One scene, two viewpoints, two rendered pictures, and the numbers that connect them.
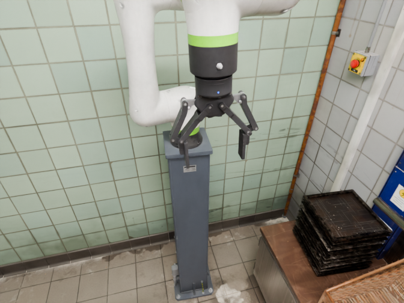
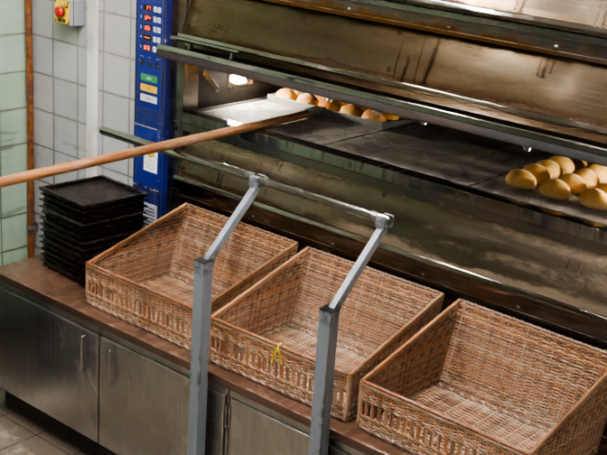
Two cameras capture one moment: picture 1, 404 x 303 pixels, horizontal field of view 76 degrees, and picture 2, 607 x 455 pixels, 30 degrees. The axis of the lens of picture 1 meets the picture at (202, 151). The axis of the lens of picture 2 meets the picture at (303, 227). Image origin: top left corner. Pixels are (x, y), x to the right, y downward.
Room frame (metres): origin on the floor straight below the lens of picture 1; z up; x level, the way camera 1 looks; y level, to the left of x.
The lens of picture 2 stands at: (-2.77, 1.05, 2.15)
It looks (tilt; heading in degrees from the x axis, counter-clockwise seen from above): 19 degrees down; 323
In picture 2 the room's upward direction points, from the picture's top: 4 degrees clockwise
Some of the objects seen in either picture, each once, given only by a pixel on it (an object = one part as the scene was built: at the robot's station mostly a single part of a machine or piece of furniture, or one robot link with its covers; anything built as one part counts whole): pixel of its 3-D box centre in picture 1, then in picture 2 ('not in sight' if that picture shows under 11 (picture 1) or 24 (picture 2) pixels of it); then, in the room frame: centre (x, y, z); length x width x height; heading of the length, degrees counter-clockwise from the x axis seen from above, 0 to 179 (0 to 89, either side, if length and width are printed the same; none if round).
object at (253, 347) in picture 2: not in sight; (325, 327); (-0.23, -0.96, 0.72); 0.56 x 0.49 x 0.28; 15
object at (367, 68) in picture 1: (362, 63); (69, 11); (1.30, -0.80, 1.46); 0.10 x 0.07 x 0.10; 14
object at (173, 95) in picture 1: (182, 110); not in sight; (0.99, 0.08, 1.36); 0.16 x 0.13 x 0.19; 115
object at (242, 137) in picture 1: (241, 144); not in sight; (0.51, -0.10, 1.50); 0.03 x 0.01 x 0.07; 12
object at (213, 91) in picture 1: (213, 95); not in sight; (0.50, -0.02, 1.63); 0.08 x 0.07 x 0.09; 102
